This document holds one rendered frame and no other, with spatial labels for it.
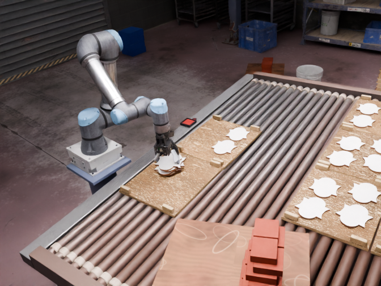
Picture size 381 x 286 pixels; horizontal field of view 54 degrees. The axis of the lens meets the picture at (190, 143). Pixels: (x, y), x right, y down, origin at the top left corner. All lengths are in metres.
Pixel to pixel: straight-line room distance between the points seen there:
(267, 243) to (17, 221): 2.70
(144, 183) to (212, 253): 0.65
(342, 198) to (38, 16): 5.60
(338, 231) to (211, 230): 0.52
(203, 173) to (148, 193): 0.30
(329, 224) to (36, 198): 2.65
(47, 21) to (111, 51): 4.73
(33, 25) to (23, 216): 3.74
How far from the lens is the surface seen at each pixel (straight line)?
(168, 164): 1.89
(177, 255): 1.39
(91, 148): 2.12
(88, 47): 1.86
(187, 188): 1.81
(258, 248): 1.04
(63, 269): 1.59
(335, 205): 1.76
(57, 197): 3.55
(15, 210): 3.60
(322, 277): 1.50
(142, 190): 1.84
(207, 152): 2.04
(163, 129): 1.75
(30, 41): 6.54
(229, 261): 1.36
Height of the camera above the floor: 2.09
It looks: 33 degrees down
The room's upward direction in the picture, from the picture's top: 6 degrees counter-clockwise
